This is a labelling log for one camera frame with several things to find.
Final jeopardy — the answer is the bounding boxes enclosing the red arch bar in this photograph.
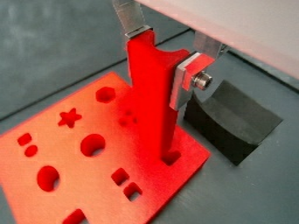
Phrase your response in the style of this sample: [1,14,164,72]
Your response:
[127,30,189,158]

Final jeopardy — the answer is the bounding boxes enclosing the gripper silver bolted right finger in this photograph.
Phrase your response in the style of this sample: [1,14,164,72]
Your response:
[169,31,230,110]

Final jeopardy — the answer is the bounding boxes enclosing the black angled fixture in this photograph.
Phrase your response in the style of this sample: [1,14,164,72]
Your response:
[183,80,283,165]

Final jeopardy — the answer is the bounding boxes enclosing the red shape sorter block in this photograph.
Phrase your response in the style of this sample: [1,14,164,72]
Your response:
[0,73,209,224]

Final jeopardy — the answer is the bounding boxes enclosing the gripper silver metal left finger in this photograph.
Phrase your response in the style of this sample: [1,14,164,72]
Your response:
[112,0,152,39]

